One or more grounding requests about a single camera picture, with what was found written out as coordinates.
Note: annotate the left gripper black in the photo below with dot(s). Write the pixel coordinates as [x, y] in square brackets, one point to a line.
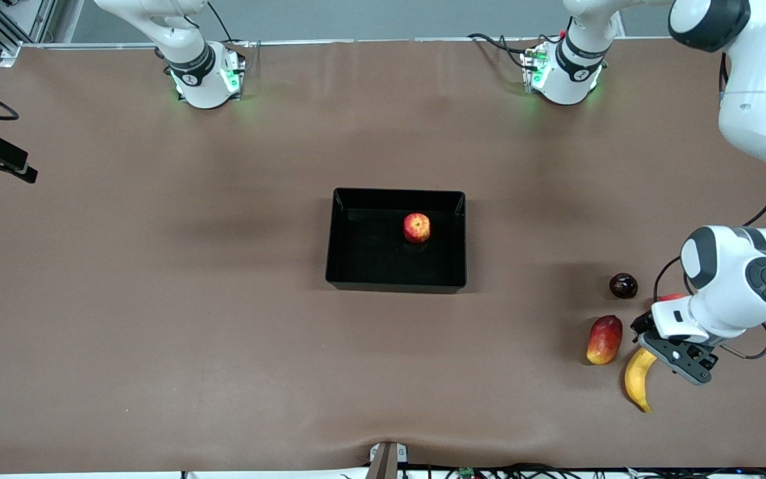
[641, 325]

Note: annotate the yellow banana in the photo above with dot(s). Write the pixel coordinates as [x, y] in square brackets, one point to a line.
[637, 382]

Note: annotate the red yellow streaked apple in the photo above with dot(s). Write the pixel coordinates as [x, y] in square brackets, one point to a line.
[417, 227]

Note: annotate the black plastic rectangular box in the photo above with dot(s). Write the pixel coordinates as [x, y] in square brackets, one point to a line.
[370, 266]

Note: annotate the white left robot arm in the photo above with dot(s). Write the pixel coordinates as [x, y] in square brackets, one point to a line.
[755, 100]

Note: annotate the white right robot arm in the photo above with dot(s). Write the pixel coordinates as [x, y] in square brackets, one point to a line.
[193, 66]

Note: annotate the plain red round fruit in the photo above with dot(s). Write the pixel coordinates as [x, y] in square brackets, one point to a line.
[672, 297]

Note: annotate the red yellow mango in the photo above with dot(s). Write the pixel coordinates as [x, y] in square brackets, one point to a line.
[604, 340]

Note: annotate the dark purple plum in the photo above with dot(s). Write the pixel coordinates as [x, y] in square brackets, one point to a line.
[623, 285]

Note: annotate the small green circuit board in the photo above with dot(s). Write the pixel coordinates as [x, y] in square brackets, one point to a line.
[466, 472]

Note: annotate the brown table mat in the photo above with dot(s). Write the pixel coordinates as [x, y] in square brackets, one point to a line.
[157, 366]

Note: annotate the aluminium frame structure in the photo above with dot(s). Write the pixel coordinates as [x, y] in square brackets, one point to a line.
[4, 36]

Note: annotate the brown post with bracket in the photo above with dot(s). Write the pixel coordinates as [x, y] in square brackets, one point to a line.
[386, 462]

